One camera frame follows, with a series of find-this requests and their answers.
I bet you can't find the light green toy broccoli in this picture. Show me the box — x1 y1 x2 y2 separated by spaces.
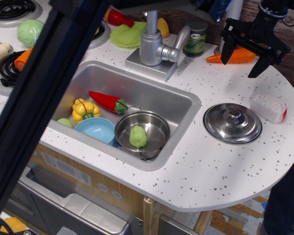
129 125 147 148

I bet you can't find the red toy ketchup bottle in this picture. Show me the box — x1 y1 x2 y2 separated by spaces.
104 8 134 28

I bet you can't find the small steel pan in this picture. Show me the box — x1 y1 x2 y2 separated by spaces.
115 106 171 162

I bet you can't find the black stove burner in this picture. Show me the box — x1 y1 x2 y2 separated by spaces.
0 0 43 28
0 50 25 96

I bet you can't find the small green toy fruit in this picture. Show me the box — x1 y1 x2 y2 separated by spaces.
57 118 74 128

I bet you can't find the grey toy dishwasher door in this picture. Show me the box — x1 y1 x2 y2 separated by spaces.
5 165 144 235

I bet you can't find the steel toy sink basin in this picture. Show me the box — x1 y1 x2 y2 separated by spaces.
49 61 201 171

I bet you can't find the middle stove burner ring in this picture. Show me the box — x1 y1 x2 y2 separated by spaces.
86 20 111 50

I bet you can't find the white pole with base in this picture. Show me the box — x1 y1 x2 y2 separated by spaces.
213 0 244 55

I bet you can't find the red toy chili pepper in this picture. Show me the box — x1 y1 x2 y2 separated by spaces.
89 91 128 114

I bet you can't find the yellow toy corn cob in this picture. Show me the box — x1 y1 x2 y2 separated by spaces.
157 18 170 38

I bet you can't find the black front stove burner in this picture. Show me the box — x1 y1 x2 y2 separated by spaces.
0 50 25 96

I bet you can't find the green toy food can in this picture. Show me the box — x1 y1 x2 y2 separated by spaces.
183 19 208 57

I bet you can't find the white red toy radish slice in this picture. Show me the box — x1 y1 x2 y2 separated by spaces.
250 94 287 124

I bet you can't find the yellow toy under frame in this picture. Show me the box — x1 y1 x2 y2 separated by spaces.
0 217 27 235

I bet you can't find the orange toy carrot piece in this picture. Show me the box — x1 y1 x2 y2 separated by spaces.
14 47 34 71

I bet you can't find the steel pot lid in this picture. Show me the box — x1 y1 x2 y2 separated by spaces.
203 103 262 144

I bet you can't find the grey toy faucet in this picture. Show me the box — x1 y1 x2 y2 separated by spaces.
125 10 191 81

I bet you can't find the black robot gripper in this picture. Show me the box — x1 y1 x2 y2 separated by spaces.
220 3 291 78

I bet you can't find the green toy cabbage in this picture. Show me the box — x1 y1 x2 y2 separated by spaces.
17 20 45 47

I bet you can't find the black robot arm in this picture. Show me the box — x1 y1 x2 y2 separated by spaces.
220 0 294 78

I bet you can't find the black rear stove burner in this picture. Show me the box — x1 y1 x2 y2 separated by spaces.
0 0 43 28

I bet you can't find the light blue toy bowl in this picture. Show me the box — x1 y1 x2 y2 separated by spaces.
75 117 115 145

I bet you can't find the yellow toy bell pepper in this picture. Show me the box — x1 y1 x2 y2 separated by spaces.
72 98 101 124

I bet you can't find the green toy lettuce leaf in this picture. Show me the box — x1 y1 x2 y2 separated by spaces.
110 22 147 47

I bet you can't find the black metal frame bar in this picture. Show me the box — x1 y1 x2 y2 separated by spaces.
0 0 109 213

